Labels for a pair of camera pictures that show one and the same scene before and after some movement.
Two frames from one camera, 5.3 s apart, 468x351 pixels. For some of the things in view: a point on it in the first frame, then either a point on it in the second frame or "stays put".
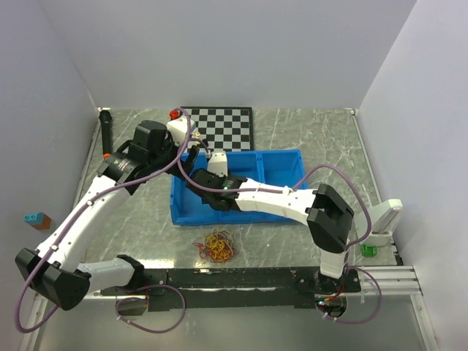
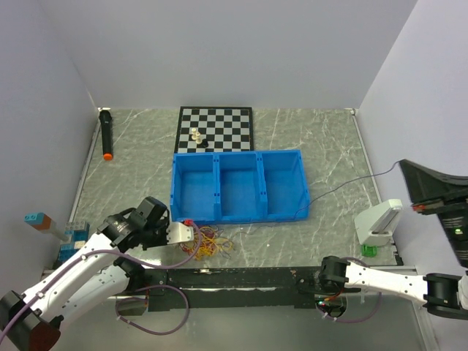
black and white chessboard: [224, 129] stays put
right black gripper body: [211, 202] → [453, 207]
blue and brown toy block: [39, 221] stays put
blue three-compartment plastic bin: [277, 169] stays put
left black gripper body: [161, 159] → [156, 233]
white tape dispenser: [384, 216] stays put
